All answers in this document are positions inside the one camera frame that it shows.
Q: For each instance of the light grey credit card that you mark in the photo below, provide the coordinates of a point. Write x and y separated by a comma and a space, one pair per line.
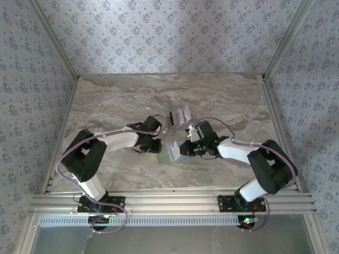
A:
172, 150

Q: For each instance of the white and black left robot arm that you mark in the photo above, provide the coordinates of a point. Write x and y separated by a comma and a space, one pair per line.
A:
121, 139

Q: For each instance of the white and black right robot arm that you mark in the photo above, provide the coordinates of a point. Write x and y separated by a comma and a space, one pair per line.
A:
235, 152

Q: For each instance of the grey metal sheet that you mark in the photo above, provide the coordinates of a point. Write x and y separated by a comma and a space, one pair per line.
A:
172, 240

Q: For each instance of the aluminium mounting rail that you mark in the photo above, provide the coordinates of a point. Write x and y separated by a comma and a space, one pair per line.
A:
172, 201

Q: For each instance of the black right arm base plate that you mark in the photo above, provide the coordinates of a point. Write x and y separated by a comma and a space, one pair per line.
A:
225, 203

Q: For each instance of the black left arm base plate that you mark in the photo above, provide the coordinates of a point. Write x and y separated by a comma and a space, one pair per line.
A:
119, 202

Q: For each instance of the aluminium side rail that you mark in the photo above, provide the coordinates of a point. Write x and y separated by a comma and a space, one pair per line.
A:
276, 119
66, 119

